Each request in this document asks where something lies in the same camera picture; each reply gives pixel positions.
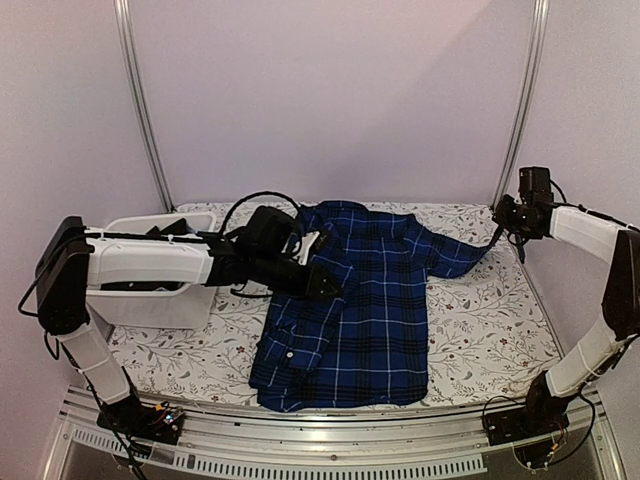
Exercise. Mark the left aluminium frame post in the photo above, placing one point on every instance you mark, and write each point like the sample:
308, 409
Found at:
124, 24

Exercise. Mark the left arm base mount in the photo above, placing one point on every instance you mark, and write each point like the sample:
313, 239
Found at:
161, 423

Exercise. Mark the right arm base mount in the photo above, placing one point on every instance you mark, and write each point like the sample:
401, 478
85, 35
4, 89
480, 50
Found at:
505, 421

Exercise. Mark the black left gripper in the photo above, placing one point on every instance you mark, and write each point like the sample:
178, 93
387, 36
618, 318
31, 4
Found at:
313, 282

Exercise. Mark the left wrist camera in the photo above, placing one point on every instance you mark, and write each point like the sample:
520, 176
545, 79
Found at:
300, 247

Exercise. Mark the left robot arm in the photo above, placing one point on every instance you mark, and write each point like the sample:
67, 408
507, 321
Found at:
57, 295

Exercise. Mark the blue plaid long sleeve shirt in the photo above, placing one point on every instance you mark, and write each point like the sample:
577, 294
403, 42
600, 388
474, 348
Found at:
369, 345

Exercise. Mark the black shirt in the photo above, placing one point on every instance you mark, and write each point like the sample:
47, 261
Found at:
178, 227

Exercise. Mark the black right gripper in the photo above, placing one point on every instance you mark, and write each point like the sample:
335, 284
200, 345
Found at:
499, 216

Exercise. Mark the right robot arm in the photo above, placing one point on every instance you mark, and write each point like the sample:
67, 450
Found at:
608, 321

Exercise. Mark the right aluminium frame post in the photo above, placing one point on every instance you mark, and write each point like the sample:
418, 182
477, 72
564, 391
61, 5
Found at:
533, 59

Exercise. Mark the white plastic bin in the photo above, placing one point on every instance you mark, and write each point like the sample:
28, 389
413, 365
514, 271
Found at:
151, 284

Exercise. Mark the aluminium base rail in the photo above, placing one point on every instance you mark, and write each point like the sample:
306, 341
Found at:
221, 441

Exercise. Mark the floral patterned table cloth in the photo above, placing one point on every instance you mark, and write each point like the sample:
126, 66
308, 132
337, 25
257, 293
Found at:
487, 334

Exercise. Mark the aluminium frame post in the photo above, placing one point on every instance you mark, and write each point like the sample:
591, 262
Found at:
124, 24
533, 59

